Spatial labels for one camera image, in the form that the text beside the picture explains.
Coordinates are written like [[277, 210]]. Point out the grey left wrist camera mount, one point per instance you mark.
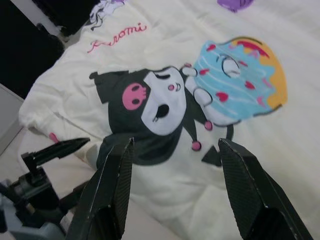
[[30, 230]]

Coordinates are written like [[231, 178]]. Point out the black cabinet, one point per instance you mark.
[[22, 45]]

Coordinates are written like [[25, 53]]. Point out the cream cartoon print quilt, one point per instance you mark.
[[225, 125]]

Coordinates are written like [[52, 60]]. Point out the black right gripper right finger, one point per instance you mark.
[[255, 195]]

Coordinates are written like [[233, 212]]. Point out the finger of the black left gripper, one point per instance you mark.
[[60, 148]]

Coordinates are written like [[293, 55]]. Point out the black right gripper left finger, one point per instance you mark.
[[110, 195]]

